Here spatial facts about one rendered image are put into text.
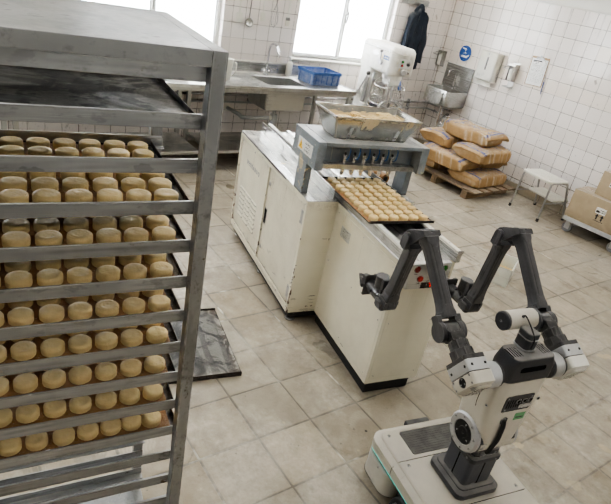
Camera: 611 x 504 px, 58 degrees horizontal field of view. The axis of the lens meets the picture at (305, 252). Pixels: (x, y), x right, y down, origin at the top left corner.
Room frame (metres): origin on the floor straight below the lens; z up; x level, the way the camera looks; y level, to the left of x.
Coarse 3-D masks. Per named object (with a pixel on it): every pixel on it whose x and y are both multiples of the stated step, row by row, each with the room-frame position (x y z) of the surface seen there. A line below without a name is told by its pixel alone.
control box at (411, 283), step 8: (416, 264) 2.36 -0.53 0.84; (424, 264) 2.38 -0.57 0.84; (448, 264) 2.44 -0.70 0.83; (424, 272) 2.38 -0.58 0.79; (448, 272) 2.45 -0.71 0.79; (408, 280) 2.35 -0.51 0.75; (416, 280) 2.37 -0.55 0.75; (424, 280) 2.39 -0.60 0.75; (408, 288) 2.35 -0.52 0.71; (416, 288) 2.37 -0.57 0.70
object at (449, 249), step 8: (360, 176) 3.37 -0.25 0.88; (368, 176) 3.33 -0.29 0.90; (416, 224) 2.78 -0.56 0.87; (424, 224) 2.72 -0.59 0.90; (440, 240) 2.59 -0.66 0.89; (448, 240) 2.58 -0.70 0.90; (440, 248) 2.57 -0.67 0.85; (448, 248) 2.52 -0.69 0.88; (456, 248) 2.50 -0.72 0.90; (448, 256) 2.51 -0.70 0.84; (456, 256) 2.46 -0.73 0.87
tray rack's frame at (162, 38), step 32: (0, 0) 1.09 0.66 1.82; (32, 0) 1.18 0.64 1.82; (64, 0) 1.28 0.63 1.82; (0, 32) 0.84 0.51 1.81; (32, 32) 0.87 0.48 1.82; (64, 32) 0.90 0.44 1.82; (96, 32) 0.96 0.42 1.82; (128, 32) 1.02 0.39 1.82; (160, 32) 1.10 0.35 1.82; (192, 32) 1.18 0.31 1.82; (192, 64) 1.00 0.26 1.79
